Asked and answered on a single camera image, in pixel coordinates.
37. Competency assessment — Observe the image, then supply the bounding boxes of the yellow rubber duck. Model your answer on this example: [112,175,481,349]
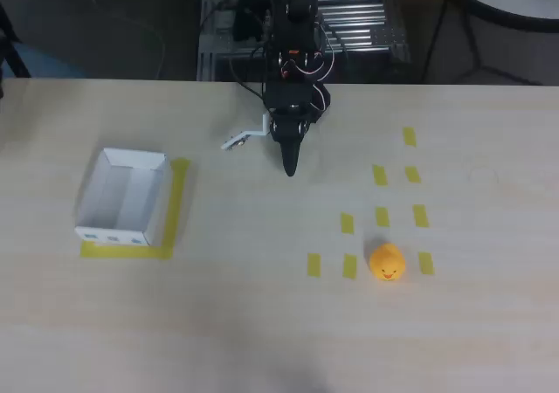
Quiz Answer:
[369,243,407,283]

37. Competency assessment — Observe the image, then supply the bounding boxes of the white cardboard box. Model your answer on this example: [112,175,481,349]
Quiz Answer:
[73,148,171,248]

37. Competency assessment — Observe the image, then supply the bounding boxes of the aluminium profile rack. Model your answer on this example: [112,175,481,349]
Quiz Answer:
[197,0,412,82]

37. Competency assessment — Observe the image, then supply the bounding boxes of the blue floor object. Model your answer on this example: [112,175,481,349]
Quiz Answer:
[0,42,89,79]

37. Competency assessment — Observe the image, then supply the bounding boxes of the black stand leg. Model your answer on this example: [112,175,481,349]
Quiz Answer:
[0,3,32,79]

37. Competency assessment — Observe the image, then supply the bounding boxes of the white bracket with camera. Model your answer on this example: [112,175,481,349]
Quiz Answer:
[219,113,271,152]

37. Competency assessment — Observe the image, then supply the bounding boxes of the black cable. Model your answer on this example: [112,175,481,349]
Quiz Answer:
[228,45,268,104]

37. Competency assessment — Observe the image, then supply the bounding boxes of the red and white servo wire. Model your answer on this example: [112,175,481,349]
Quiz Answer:
[313,21,336,82]

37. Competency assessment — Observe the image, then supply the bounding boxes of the thin white floor cable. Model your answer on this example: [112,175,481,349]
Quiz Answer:
[86,0,169,76]

